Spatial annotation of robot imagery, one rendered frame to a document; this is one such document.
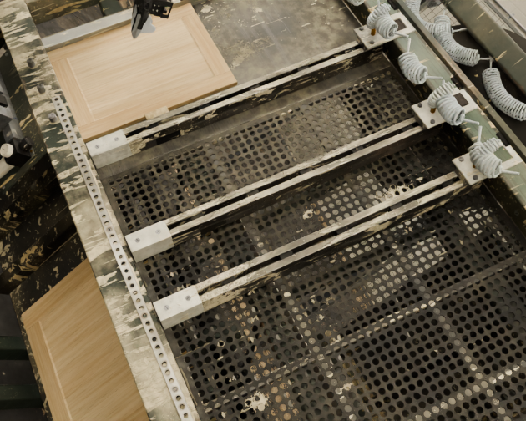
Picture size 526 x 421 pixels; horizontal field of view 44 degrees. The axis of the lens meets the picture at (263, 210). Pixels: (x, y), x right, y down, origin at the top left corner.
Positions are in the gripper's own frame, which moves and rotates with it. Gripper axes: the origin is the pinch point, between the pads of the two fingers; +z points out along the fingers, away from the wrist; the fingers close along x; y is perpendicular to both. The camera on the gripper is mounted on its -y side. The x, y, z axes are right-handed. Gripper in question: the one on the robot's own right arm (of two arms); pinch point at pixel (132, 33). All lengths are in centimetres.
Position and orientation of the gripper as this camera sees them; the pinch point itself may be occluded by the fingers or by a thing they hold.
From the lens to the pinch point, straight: 198.6
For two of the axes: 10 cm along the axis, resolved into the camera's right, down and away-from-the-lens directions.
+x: -3.5, -7.4, 5.8
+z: -3.9, 6.7, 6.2
